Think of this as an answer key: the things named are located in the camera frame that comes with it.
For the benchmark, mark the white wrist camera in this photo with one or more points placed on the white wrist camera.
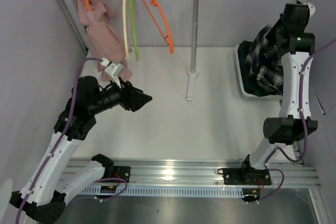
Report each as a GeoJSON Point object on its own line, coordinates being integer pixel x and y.
{"type": "Point", "coordinates": [312, 8]}
{"type": "Point", "coordinates": [113, 70]}

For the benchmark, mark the plaid green white skirt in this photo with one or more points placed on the plaid green white skirt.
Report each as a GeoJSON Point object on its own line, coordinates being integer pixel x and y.
{"type": "Point", "coordinates": [265, 69]}

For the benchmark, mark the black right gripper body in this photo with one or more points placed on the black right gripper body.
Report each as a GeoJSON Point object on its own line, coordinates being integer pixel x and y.
{"type": "Point", "coordinates": [279, 29]}

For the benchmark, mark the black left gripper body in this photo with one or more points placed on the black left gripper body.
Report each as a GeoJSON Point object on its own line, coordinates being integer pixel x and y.
{"type": "Point", "coordinates": [125, 99]}

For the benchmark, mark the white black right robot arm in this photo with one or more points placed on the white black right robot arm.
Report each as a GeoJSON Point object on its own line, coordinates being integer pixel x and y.
{"type": "Point", "coordinates": [294, 122]}

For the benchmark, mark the green plastic hanger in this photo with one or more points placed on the green plastic hanger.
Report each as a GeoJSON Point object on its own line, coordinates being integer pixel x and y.
{"type": "Point", "coordinates": [134, 32]}

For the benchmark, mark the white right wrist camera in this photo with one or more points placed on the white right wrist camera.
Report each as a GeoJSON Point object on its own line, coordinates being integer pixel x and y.
{"type": "Point", "coordinates": [312, 8]}

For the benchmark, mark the pink pleated skirt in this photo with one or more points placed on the pink pleated skirt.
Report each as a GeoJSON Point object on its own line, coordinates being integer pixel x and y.
{"type": "Point", "coordinates": [104, 41]}

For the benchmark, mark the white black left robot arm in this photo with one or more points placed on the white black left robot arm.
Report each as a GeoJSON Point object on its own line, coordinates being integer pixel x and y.
{"type": "Point", "coordinates": [44, 198]}

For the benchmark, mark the white perforated laundry basket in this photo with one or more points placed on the white perforated laundry basket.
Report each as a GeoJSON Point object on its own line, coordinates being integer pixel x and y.
{"type": "Point", "coordinates": [249, 88]}

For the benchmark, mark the orange plastic hanger on rack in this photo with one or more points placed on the orange plastic hanger on rack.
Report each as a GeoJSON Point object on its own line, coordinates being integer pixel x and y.
{"type": "Point", "coordinates": [159, 18]}

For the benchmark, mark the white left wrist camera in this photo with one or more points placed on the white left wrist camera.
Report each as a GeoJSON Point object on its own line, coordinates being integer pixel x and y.
{"type": "Point", "coordinates": [113, 70]}

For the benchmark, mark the white slotted cable duct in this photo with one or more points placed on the white slotted cable duct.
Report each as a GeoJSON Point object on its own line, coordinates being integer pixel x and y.
{"type": "Point", "coordinates": [162, 191]}

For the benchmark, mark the cream plastic hanger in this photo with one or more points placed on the cream plastic hanger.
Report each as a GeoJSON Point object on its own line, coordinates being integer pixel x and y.
{"type": "Point", "coordinates": [125, 29]}

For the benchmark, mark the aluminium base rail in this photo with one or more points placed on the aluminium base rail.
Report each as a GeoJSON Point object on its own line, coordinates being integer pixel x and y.
{"type": "Point", "coordinates": [203, 173]}

